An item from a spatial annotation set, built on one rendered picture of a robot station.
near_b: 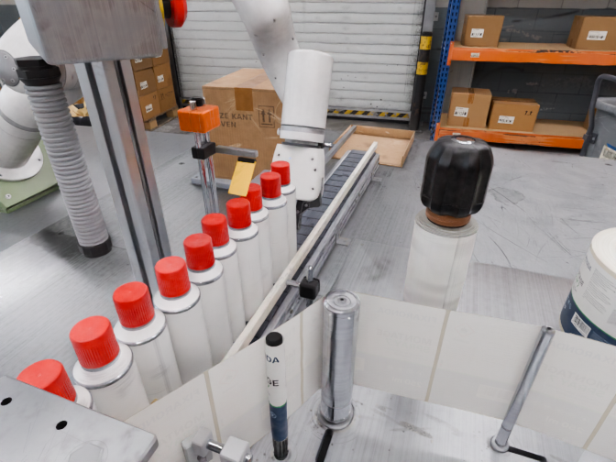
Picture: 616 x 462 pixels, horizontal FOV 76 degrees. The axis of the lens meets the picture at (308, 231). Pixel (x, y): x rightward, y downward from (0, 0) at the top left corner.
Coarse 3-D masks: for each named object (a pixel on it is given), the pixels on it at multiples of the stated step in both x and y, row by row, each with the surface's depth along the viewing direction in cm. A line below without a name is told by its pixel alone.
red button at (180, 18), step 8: (168, 0) 36; (176, 0) 36; (184, 0) 37; (168, 8) 36; (176, 8) 36; (184, 8) 37; (168, 16) 37; (176, 16) 37; (184, 16) 37; (168, 24) 38; (176, 24) 37
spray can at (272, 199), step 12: (264, 180) 62; (276, 180) 62; (264, 192) 63; (276, 192) 63; (264, 204) 64; (276, 204) 64; (276, 216) 65; (276, 228) 66; (276, 240) 67; (276, 252) 68; (288, 252) 71; (276, 264) 69; (288, 264) 72; (276, 276) 71
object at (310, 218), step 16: (352, 160) 125; (368, 160) 125; (336, 176) 114; (336, 192) 105; (320, 208) 97; (304, 224) 91; (304, 240) 85; (320, 240) 85; (288, 288) 71; (256, 336) 61
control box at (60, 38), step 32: (32, 0) 29; (64, 0) 30; (96, 0) 31; (128, 0) 32; (160, 0) 34; (32, 32) 33; (64, 32) 31; (96, 32) 32; (128, 32) 33; (160, 32) 35
